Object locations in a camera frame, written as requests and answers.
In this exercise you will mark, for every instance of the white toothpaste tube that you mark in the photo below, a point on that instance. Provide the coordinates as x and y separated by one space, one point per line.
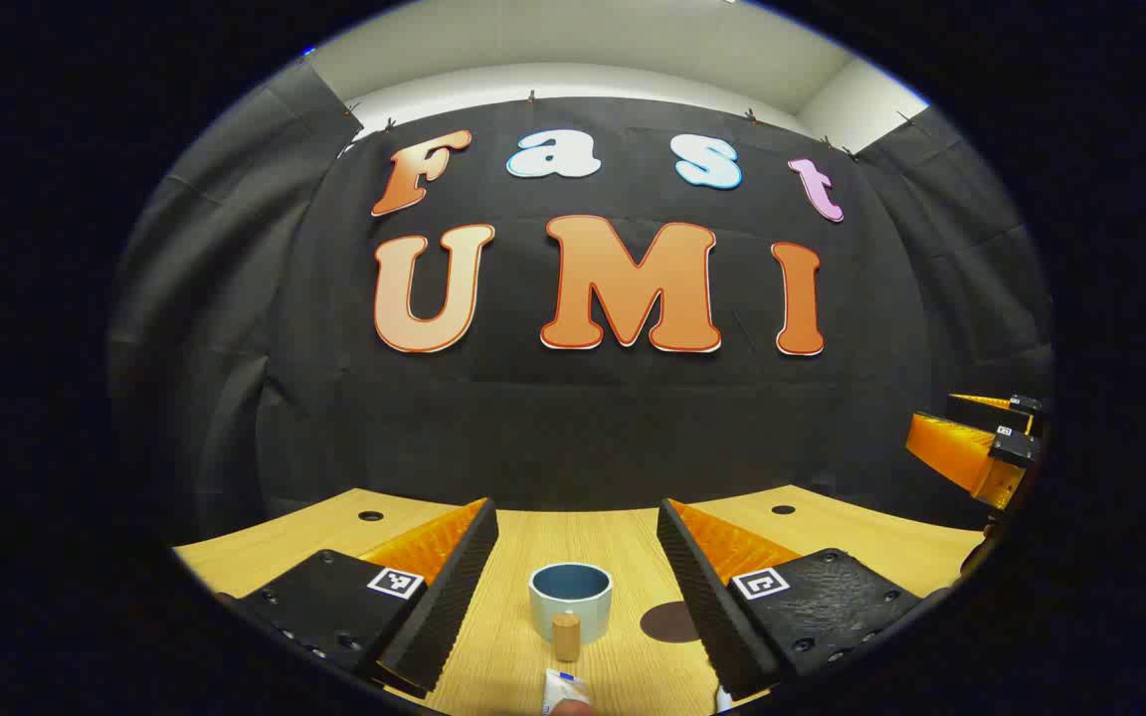
563 686

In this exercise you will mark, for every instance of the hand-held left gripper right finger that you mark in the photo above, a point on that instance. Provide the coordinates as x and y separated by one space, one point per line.
697 587

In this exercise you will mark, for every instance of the black backdrop cloth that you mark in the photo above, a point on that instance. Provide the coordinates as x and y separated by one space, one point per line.
583 438

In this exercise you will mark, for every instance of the dark brown round coaster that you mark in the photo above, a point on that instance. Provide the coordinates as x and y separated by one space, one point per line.
668 622

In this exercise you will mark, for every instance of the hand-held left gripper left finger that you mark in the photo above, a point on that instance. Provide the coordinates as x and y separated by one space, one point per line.
454 587

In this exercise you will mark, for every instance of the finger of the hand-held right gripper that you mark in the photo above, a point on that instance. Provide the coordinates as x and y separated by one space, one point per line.
991 410
961 452

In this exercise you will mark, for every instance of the wooden desktop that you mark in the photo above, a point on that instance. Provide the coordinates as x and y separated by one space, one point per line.
503 636

